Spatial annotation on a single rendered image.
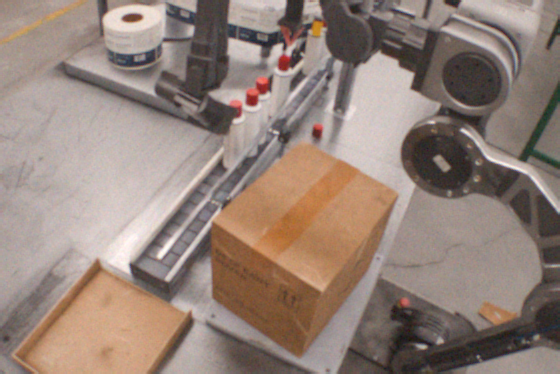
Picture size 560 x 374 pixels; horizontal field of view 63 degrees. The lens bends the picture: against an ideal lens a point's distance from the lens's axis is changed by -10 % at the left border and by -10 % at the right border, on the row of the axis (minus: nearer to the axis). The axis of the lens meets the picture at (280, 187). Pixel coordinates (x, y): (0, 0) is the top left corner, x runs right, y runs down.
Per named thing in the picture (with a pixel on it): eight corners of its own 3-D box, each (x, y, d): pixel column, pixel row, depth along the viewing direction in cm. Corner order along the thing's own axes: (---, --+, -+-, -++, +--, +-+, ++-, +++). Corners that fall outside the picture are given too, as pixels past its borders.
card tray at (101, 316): (100, 266, 113) (97, 256, 110) (192, 316, 107) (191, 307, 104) (17, 363, 93) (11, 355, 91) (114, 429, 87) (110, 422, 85)
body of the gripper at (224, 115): (200, 96, 111) (188, 86, 104) (240, 110, 109) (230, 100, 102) (189, 122, 111) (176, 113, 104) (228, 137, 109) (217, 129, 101)
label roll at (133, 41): (132, 35, 178) (130, 0, 168) (174, 50, 173) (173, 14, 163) (95, 58, 165) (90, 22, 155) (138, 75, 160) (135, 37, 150)
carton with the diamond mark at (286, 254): (288, 220, 127) (302, 138, 108) (369, 269, 119) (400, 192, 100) (210, 298, 109) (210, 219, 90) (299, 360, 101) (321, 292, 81)
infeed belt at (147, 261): (359, 10, 221) (361, 3, 218) (376, 16, 219) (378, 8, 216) (134, 274, 112) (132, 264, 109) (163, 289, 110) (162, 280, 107)
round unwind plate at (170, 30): (168, -1, 202) (167, -4, 201) (229, 16, 195) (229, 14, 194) (121, 28, 182) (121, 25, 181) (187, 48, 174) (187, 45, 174)
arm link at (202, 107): (195, 117, 96) (211, 92, 97) (169, 102, 98) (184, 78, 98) (207, 126, 103) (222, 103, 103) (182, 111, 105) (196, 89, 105)
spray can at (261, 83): (252, 131, 145) (258, 72, 131) (268, 138, 144) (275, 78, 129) (244, 141, 142) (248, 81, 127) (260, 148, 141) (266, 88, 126)
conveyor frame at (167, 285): (356, 11, 222) (358, 2, 219) (379, 18, 220) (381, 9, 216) (130, 274, 113) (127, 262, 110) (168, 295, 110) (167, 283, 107)
